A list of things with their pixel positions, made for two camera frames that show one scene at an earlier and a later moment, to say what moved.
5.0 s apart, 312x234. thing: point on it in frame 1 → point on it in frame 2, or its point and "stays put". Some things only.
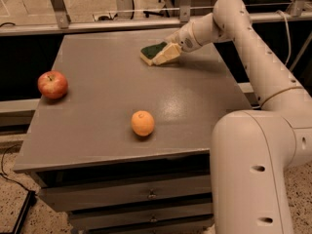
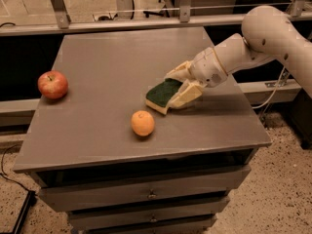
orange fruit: x=142 y=123 stays put
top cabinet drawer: x=56 y=198 stays put
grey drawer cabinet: x=122 y=146 stays put
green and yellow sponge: x=148 y=53 → x=158 y=96
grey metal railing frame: x=59 y=21 stays put
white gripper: x=182 y=38 → x=205 y=66
